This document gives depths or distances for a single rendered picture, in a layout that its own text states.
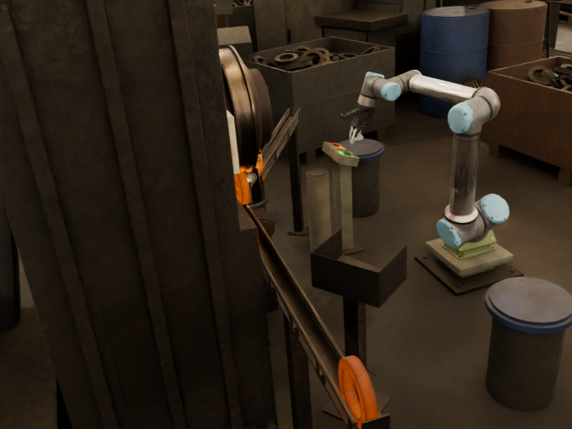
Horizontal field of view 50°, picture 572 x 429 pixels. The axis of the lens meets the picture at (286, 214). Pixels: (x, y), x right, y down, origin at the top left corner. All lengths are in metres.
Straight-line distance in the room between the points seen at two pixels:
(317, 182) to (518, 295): 1.25
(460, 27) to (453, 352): 3.34
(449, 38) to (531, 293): 3.42
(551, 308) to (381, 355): 0.77
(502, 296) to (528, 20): 3.75
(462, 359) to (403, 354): 0.25
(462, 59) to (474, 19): 0.33
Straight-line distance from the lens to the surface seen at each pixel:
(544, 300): 2.44
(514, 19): 5.80
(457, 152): 2.72
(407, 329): 2.92
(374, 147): 3.80
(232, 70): 2.13
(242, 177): 2.34
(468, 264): 3.20
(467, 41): 5.56
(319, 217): 3.29
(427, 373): 2.70
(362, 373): 1.53
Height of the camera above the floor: 1.77
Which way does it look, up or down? 26 degrees down
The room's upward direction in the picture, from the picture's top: 5 degrees counter-clockwise
